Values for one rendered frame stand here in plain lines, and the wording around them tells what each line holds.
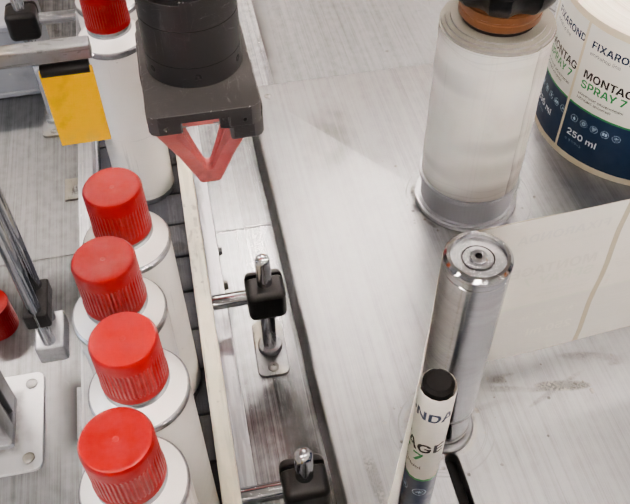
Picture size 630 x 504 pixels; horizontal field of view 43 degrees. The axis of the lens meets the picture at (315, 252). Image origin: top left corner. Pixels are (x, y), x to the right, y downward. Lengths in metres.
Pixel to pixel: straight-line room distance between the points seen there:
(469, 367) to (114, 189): 0.23
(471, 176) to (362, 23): 0.41
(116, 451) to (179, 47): 0.22
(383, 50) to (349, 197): 0.30
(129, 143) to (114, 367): 0.33
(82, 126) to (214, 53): 0.10
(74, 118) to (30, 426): 0.27
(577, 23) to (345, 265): 0.28
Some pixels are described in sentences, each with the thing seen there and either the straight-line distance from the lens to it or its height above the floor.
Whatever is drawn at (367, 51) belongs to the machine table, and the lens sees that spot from 0.98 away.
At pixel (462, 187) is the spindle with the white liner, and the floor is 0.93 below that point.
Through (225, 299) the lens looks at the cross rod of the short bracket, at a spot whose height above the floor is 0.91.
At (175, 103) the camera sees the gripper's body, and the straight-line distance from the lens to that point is 0.46.
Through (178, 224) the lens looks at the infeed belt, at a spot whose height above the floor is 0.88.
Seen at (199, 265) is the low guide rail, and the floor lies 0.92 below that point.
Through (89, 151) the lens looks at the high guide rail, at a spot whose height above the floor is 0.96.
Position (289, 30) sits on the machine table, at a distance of 1.01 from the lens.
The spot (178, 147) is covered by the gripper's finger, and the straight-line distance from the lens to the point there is 0.52.
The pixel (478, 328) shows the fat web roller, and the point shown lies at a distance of 0.46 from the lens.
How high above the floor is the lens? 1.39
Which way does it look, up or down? 49 degrees down
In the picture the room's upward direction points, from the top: 1 degrees counter-clockwise
